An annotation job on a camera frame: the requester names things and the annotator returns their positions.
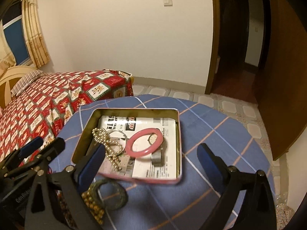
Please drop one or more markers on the striped pillow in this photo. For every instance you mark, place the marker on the striped pillow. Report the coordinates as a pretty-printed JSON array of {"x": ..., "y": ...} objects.
[{"x": 26, "y": 81}]

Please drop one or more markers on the red patchwork bedspread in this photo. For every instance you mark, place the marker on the red patchwork bedspread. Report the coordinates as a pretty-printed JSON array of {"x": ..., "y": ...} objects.
[{"x": 46, "y": 104}]

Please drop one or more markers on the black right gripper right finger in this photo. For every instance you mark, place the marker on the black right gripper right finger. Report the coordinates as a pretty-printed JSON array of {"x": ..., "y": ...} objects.
[{"x": 257, "y": 210}]

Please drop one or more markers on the brown door frame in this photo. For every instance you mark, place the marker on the brown door frame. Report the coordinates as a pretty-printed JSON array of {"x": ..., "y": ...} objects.
[{"x": 215, "y": 45}]

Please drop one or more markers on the window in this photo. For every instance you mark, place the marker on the window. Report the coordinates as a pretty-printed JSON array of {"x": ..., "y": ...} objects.
[{"x": 13, "y": 31}]

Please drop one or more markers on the pink metal tin box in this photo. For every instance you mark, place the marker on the pink metal tin box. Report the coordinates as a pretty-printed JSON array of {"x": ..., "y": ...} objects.
[{"x": 130, "y": 121}]

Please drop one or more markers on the clutter pile on floor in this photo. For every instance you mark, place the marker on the clutter pile on floor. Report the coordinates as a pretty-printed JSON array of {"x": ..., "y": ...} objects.
[{"x": 283, "y": 215}]

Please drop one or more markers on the cream wooden headboard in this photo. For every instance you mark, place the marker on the cream wooden headboard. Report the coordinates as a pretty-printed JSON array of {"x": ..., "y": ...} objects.
[{"x": 9, "y": 79}]

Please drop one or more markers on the beige patterned curtain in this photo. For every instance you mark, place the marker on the beige patterned curtain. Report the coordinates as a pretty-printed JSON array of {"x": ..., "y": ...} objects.
[{"x": 32, "y": 33}]

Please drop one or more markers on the brown wooden door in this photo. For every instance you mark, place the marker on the brown wooden door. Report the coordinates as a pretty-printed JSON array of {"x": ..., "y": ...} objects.
[{"x": 281, "y": 92}]

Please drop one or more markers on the white wall switch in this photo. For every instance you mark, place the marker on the white wall switch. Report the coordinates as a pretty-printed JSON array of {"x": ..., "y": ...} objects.
[{"x": 167, "y": 3}]

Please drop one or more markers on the thin silver bangle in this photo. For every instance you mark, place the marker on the thin silver bangle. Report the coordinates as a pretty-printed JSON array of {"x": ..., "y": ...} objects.
[{"x": 115, "y": 142}]

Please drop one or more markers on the pink bangle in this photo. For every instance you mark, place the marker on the pink bangle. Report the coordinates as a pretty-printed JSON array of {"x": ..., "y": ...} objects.
[{"x": 138, "y": 146}]

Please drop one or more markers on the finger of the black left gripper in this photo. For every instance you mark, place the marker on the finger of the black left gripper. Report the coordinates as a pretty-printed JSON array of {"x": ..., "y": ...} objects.
[
  {"x": 48, "y": 153},
  {"x": 16, "y": 157}
]

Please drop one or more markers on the blue plaid tablecloth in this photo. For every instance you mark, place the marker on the blue plaid tablecloth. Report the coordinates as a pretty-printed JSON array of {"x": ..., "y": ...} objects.
[{"x": 187, "y": 204}]

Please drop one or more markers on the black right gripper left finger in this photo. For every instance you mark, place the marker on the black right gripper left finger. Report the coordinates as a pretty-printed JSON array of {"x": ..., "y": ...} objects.
[{"x": 43, "y": 210}]

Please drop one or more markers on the green jade bangle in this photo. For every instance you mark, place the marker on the green jade bangle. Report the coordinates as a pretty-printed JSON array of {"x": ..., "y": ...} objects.
[{"x": 108, "y": 194}]

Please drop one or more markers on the beige left curtain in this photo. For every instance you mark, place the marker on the beige left curtain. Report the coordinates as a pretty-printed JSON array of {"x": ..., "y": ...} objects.
[{"x": 7, "y": 58}]

